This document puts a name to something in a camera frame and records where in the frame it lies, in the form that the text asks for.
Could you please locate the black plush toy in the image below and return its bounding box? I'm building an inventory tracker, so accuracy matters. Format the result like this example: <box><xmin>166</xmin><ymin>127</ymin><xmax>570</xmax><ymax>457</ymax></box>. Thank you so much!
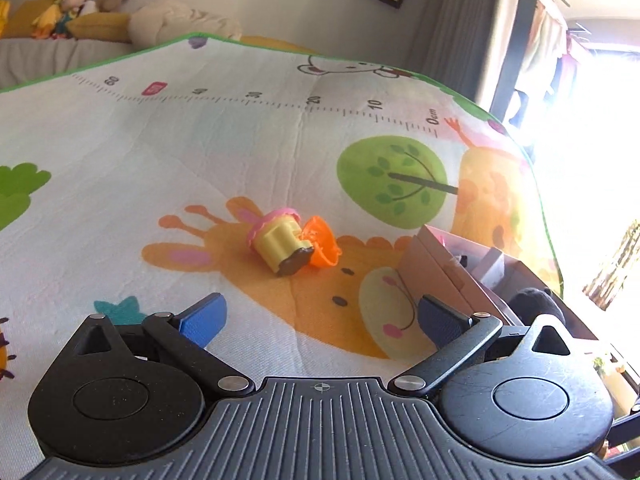
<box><xmin>508</xmin><ymin>287</ymin><xmax>566</xmax><ymax>326</ymax></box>

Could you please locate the pink yellow toy cupcake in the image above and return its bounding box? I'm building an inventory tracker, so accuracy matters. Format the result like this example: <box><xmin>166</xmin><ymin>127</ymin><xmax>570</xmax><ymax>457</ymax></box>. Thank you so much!
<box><xmin>246</xmin><ymin>208</ymin><xmax>314</xmax><ymax>276</ymax></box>

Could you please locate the orange toy cup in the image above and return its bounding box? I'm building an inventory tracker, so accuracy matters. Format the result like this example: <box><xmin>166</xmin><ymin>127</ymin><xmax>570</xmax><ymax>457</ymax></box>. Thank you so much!
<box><xmin>302</xmin><ymin>216</ymin><xmax>343</xmax><ymax>269</ymax></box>

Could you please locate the white battery holder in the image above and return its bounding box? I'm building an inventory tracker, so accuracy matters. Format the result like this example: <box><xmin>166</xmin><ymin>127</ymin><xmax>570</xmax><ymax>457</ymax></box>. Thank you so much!
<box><xmin>471</xmin><ymin>247</ymin><xmax>506</xmax><ymax>289</ymax></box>

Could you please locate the pink cardboard box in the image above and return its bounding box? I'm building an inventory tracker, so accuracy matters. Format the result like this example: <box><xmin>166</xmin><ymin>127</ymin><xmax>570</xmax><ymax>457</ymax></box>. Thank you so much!
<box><xmin>398</xmin><ymin>223</ymin><xmax>601</xmax><ymax>343</ymax></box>

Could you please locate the colourful cartoon play mat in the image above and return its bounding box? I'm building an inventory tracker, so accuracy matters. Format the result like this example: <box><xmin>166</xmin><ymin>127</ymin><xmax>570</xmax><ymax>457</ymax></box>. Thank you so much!
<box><xmin>1</xmin><ymin>36</ymin><xmax>563</xmax><ymax>479</ymax></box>

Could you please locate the cream plush pillow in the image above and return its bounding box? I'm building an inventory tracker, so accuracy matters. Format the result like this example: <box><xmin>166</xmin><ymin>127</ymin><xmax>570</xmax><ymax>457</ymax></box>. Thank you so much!
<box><xmin>128</xmin><ymin>0</ymin><xmax>242</xmax><ymax>49</ymax></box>

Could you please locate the yellow cushion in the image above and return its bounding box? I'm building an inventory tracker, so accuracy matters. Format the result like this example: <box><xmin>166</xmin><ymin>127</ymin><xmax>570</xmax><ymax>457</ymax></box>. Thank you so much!
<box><xmin>66</xmin><ymin>12</ymin><xmax>131</xmax><ymax>44</ymax></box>

